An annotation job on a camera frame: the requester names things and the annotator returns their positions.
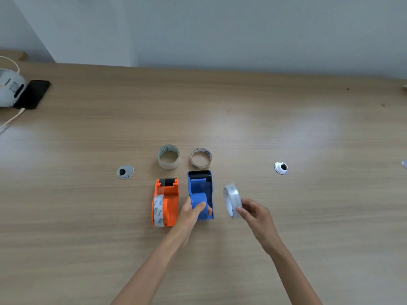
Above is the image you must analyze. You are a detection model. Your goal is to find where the person's right hand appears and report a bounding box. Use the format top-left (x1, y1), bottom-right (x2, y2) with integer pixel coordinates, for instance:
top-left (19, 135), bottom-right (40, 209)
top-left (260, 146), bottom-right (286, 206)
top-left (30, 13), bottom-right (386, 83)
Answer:
top-left (235, 198), bottom-right (284, 255)

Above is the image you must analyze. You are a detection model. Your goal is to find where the person's left hand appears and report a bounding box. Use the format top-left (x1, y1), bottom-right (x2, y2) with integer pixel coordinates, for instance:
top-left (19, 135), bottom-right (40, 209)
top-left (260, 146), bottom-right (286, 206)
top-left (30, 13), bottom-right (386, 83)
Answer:
top-left (166, 196), bottom-right (213, 250)

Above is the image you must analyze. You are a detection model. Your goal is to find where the orange tape dispenser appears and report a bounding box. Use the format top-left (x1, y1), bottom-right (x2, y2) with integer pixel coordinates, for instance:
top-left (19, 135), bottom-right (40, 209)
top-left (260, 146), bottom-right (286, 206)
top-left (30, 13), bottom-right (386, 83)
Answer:
top-left (151, 178), bottom-right (180, 228)

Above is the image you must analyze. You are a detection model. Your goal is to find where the clear tape roll blue label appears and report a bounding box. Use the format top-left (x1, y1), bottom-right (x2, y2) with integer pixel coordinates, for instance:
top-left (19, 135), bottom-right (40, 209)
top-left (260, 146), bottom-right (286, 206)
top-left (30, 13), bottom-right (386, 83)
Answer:
top-left (152, 194), bottom-right (166, 228)

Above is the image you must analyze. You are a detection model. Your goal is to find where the blue tape dispenser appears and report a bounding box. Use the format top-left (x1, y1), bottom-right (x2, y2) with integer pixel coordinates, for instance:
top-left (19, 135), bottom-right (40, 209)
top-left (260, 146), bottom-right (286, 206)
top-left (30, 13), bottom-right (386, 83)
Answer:
top-left (187, 169), bottom-right (215, 222)

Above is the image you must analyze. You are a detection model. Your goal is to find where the plain clear tape roll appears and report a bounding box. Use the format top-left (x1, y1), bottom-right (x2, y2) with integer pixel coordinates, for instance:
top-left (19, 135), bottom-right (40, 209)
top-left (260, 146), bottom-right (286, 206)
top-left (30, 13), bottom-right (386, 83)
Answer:
top-left (223, 183), bottom-right (243, 220)

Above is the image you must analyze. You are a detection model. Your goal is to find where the narrow tape core blue print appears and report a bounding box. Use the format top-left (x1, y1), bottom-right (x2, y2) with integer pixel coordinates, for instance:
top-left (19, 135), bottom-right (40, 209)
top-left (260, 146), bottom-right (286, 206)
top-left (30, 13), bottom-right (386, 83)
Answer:
top-left (190, 147), bottom-right (213, 170)

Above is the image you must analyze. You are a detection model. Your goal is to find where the wide cardboard tape core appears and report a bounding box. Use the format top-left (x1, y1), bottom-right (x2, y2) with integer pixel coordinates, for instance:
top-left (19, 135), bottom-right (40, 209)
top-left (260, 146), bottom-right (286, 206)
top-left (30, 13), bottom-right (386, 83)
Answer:
top-left (156, 144), bottom-right (181, 171)

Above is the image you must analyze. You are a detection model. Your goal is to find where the person's left forearm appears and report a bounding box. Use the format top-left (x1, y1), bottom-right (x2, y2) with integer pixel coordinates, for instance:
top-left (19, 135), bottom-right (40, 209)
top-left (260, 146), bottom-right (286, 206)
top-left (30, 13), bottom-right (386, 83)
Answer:
top-left (111, 233), bottom-right (189, 305)

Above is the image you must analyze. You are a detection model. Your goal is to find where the person's right forearm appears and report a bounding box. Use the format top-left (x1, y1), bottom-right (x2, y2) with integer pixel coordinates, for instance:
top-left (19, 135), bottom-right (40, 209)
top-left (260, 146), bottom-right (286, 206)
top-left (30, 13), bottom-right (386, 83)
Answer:
top-left (268, 241), bottom-right (323, 305)

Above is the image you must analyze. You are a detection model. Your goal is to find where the black smartphone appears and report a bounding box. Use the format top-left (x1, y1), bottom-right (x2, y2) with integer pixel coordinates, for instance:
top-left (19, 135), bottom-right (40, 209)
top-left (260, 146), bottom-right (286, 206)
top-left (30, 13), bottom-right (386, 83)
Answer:
top-left (13, 79), bottom-right (51, 110)

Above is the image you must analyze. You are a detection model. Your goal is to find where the white grey headset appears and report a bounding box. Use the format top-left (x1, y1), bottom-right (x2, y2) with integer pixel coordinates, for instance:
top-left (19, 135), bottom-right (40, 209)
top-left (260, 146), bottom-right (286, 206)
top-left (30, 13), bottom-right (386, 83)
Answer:
top-left (0, 68), bottom-right (27, 108)

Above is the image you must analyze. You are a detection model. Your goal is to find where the white charging cable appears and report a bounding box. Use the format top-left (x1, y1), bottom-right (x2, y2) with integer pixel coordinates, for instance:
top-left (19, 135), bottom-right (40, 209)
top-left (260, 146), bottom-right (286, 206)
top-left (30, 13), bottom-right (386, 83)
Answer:
top-left (0, 55), bottom-right (26, 134)

